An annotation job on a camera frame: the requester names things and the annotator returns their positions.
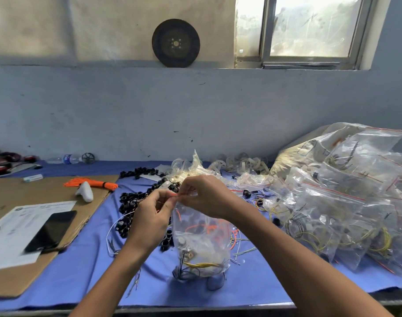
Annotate person's left hand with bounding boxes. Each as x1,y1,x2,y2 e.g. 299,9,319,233
123,188,179,259

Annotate person's right hand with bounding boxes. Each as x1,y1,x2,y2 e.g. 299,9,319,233
174,173,246,223

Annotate pile of black plastic rings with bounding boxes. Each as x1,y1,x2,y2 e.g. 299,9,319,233
114,167,183,253

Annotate heap of plastic bags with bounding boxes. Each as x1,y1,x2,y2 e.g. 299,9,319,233
167,150,223,190

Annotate pile of grey white wires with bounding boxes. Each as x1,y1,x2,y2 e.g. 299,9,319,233
233,177,282,217

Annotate grey wire bundle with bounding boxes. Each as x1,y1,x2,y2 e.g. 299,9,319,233
106,210,144,296

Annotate pile of white plastic wheels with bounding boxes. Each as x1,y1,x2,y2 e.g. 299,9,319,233
209,152,276,190

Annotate orange wire loop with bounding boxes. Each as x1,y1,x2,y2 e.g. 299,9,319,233
227,223,243,255

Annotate clear zip plastic bag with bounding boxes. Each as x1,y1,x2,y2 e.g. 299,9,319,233
171,188,237,292

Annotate pile of large plastic bags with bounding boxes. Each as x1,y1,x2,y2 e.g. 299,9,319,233
266,122,402,276

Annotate person's right forearm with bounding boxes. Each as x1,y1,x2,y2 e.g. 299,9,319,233
226,203,395,317

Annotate person's left forearm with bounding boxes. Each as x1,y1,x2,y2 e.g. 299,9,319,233
68,243,153,317

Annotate orange tie bundle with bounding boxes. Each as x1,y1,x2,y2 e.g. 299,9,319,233
63,176,120,193

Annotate white handheld device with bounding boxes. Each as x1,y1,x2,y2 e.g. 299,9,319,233
75,181,95,204

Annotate blue cloth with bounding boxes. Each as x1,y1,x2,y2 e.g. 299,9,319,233
0,160,402,312

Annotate black smartphone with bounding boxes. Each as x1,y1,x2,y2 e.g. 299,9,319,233
23,210,78,254

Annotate clear plastic water bottle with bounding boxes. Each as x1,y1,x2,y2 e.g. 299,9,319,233
45,154,79,165

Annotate brown cardboard sheet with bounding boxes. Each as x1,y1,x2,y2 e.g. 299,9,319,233
0,173,120,299

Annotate white paper sheet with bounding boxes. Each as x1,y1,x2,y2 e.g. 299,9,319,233
0,200,78,273

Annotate black round object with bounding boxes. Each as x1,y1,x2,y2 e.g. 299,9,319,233
151,18,202,69

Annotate window frame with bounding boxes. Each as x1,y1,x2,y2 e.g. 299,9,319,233
234,0,393,71

